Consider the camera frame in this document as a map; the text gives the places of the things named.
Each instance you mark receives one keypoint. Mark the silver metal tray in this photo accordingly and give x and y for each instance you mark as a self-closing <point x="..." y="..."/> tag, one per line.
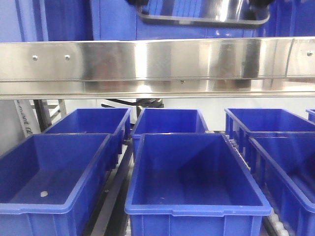
<point x="237" y="14"/>

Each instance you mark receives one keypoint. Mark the lower centre rear blue bin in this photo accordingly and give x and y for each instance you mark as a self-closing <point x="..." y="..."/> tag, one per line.
<point x="164" y="120"/>

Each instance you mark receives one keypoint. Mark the blue bin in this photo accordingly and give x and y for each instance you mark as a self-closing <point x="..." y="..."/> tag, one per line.
<point x="49" y="183"/>
<point x="118" y="20"/>
<point x="193" y="185"/>
<point x="113" y="121"/>
<point x="292" y="18"/>
<point x="54" y="20"/>
<point x="164" y="120"/>
<point x="242" y="123"/>
<point x="301" y="182"/>

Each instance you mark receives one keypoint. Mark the lower left rear blue bin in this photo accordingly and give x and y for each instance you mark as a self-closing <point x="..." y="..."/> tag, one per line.
<point x="113" y="121"/>

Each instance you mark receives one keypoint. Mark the lower centre front blue bin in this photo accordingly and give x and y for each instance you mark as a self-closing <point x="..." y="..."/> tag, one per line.
<point x="193" y="185"/>

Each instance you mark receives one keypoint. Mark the lower right rear blue bin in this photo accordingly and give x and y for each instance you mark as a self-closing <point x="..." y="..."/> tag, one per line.
<point x="242" y="123"/>

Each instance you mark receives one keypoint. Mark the upper centre blue bin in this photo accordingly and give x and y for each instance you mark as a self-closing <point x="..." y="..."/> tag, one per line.
<point x="118" y="20"/>

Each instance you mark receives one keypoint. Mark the lower right front blue bin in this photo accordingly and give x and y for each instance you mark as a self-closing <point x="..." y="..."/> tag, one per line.
<point x="301" y="182"/>

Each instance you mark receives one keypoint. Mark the upper left blue bin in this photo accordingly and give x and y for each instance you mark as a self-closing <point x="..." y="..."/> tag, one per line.
<point x="54" y="20"/>

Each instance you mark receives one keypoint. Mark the white roller conveyor track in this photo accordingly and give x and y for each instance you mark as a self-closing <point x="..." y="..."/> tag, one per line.
<point x="278" y="226"/>

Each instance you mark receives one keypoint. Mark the upper right blue bin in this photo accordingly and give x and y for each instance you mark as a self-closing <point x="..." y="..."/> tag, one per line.
<point x="292" y="18"/>

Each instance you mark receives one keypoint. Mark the stainless steel shelf rail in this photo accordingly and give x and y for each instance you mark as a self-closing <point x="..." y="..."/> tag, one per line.
<point x="224" y="67"/>

